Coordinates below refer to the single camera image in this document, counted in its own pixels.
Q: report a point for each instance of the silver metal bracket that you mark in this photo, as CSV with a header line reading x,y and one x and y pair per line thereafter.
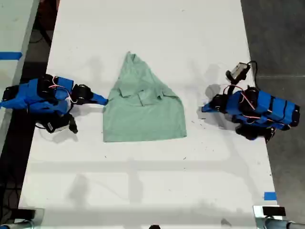
x,y
257,212
40,214

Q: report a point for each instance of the pale green T-shirt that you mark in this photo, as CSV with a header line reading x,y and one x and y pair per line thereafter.
x,y
145,112

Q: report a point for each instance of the blue tape strip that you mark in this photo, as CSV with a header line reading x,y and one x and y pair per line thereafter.
x,y
270,195
10,55

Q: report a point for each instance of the small black box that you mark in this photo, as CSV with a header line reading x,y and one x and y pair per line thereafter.
x,y
26,213
274,211

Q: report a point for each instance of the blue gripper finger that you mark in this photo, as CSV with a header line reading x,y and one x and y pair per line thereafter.
x,y
208,107
98,98

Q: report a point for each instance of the black round object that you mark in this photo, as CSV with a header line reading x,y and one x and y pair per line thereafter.
x,y
155,227

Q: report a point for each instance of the short black camera stalk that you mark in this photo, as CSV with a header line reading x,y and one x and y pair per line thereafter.
x,y
72,124
231,86

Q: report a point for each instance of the grey metal tube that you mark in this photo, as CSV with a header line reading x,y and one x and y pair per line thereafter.
x,y
274,224

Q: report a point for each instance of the black camera box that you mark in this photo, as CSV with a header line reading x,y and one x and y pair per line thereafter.
x,y
56,125
239,70

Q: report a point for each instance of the white side table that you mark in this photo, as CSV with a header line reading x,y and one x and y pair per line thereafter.
x,y
12,28

